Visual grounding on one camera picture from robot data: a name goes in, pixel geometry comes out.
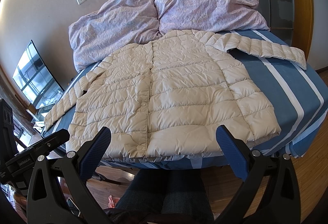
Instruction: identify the lilac floral duvet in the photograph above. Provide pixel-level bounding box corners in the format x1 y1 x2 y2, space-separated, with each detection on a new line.
68 0 269 71

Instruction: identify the cream quilted down jacket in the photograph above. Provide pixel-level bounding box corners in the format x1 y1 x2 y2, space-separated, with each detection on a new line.
44 30 306 162

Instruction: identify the flat screen television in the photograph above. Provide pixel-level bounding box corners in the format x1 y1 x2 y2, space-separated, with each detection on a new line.
12 41 63 109

